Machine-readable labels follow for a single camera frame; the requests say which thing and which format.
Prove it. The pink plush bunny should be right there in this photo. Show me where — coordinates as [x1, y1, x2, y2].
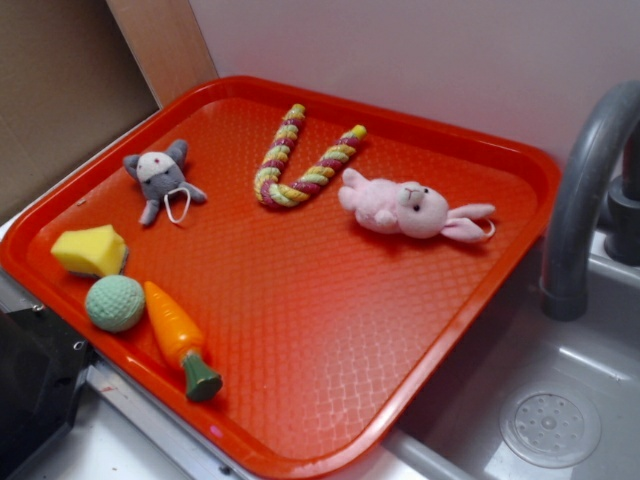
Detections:
[338, 168, 496, 243]

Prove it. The orange plastic tray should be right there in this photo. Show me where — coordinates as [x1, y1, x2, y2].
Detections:
[1, 77, 560, 479]

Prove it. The orange plastic carrot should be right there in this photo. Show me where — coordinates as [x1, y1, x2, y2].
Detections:
[143, 281, 223, 402]

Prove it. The grey plush animal toy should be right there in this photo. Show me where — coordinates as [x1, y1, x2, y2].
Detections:
[123, 139, 207, 227]

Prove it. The green textured ball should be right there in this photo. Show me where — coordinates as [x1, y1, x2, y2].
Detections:
[85, 275, 146, 333]

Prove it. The yellow sponge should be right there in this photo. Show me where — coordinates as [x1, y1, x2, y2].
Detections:
[50, 224, 129, 278]

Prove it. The grey toy faucet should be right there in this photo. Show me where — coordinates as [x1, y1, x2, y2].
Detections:
[540, 80, 639, 321]

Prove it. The grey toy sink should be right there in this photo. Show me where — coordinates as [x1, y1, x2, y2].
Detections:
[384, 233, 639, 479]

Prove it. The brown cardboard board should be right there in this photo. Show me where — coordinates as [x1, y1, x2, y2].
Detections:
[1, 1, 217, 221]

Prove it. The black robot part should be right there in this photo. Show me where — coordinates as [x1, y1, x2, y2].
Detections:
[1, 305, 93, 479]

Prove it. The multicolour rope toy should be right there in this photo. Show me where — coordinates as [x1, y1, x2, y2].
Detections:
[253, 103, 368, 210]

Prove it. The dark faucet handle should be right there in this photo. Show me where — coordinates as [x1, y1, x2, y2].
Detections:
[604, 127, 639, 266]

